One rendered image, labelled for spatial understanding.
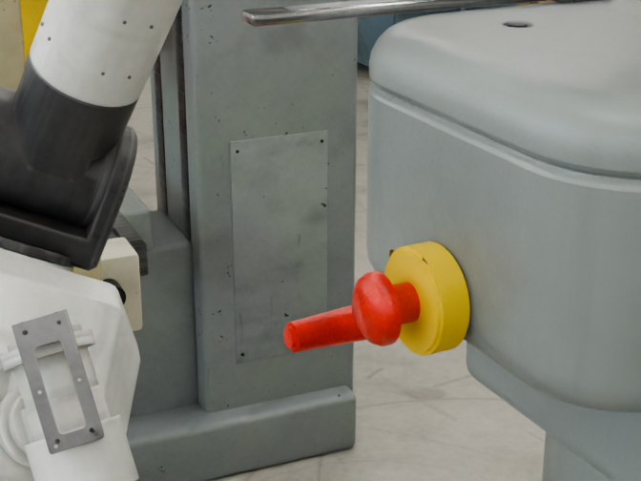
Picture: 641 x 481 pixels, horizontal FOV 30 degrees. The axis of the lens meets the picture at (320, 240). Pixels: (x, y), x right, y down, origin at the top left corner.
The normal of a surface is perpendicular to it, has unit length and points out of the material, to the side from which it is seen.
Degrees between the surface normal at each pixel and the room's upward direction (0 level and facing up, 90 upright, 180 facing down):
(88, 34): 99
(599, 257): 90
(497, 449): 0
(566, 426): 90
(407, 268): 90
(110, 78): 115
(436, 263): 26
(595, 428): 90
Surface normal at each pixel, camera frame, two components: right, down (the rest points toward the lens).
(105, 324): 0.51, -0.24
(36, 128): -0.39, 0.37
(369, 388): 0.00, -0.93
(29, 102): -0.63, 0.18
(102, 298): 0.47, -0.80
